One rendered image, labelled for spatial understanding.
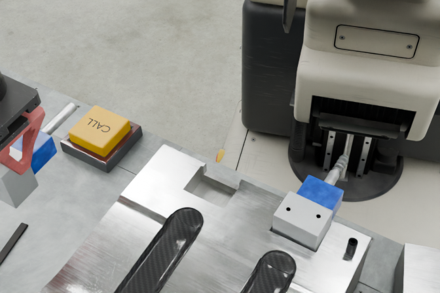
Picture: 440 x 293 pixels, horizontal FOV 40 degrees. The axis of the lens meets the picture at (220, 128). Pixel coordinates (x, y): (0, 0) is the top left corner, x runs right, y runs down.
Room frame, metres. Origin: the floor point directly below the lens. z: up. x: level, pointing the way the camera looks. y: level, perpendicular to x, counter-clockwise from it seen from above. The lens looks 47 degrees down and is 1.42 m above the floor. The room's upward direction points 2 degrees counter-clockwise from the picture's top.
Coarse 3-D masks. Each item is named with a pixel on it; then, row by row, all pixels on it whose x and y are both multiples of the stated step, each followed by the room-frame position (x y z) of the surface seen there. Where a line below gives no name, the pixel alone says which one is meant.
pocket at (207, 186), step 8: (200, 168) 0.43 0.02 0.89; (192, 176) 0.42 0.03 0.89; (200, 176) 0.43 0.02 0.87; (208, 176) 0.43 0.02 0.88; (216, 176) 0.43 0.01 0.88; (192, 184) 0.42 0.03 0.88; (200, 184) 0.43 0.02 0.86; (208, 184) 0.43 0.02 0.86; (216, 184) 0.42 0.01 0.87; (224, 184) 0.42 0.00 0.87; (232, 184) 0.42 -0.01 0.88; (240, 184) 0.41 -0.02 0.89; (192, 192) 0.42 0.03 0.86; (200, 192) 0.42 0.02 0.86; (208, 192) 0.41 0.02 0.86; (216, 192) 0.41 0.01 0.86; (224, 192) 0.41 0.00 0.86; (232, 192) 0.41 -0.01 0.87; (208, 200) 0.40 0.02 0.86; (216, 200) 0.40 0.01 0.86; (224, 200) 0.40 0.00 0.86; (224, 208) 0.39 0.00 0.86
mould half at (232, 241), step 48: (144, 192) 0.40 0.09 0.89; (240, 192) 0.39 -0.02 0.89; (96, 240) 0.34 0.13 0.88; (144, 240) 0.34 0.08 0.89; (240, 240) 0.33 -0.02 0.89; (288, 240) 0.33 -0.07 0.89; (336, 240) 0.33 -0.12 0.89; (48, 288) 0.29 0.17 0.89; (96, 288) 0.29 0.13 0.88; (192, 288) 0.28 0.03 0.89; (240, 288) 0.28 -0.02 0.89; (336, 288) 0.28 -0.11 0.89
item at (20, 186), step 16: (64, 112) 0.48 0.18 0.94; (48, 128) 0.46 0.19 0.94; (16, 144) 0.43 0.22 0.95; (48, 144) 0.43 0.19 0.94; (32, 160) 0.41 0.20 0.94; (48, 160) 0.42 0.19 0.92; (0, 176) 0.37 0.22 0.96; (16, 176) 0.38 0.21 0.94; (32, 176) 0.40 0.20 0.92; (0, 192) 0.38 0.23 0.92; (16, 192) 0.38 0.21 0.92; (16, 208) 0.37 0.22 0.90
